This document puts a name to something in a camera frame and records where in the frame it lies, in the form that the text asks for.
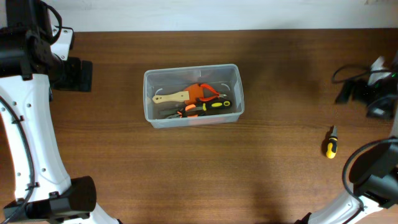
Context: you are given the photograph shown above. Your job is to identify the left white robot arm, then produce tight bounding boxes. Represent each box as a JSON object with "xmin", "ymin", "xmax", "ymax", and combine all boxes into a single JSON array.
[{"xmin": 1, "ymin": 0, "xmax": 116, "ymax": 223}]

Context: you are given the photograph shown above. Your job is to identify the red screwdriver bit holder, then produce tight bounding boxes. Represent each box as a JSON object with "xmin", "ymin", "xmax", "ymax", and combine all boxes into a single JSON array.
[{"xmin": 188, "ymin": 117, "xmax": 225, "ymax": 126}]

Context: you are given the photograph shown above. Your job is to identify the orange black needle-nose pliers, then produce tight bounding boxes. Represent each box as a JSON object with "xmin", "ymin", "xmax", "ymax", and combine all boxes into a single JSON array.
[{"xmin": 166, "ymin": 105, "xmax": 205, "ymax": 119}]

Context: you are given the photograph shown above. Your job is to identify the orange scraper wooden handle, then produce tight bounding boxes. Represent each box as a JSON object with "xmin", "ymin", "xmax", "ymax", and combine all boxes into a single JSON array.
[{"xmin": 152, "ymin": 83, "xmax": 204, "ymax": 105}]

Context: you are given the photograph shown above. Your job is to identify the clear plastic container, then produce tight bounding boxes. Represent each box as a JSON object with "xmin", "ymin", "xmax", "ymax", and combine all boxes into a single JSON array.
[{"xmin": 144, "ymin": 64, "xmax": 244, "ymax": 129}]

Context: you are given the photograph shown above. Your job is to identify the yellow black screwdriver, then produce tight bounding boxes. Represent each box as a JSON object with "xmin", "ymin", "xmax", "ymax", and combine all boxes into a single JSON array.
[{"xmin": 326, "ymin": 126, "xmax": 338, "ymax": 159}]

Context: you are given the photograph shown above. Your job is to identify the red handled wire cutters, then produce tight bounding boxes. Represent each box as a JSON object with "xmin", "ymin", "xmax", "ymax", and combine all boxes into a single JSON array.
[{"xmin": 197, "ymin": 83, "xmax": 227, "ymax": 102}]

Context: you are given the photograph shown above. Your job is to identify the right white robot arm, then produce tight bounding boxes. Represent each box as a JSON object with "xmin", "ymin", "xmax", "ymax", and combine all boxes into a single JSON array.
[{"xmin": 299, "ymin": 57, "xmax": 397, "ymax": 224}]

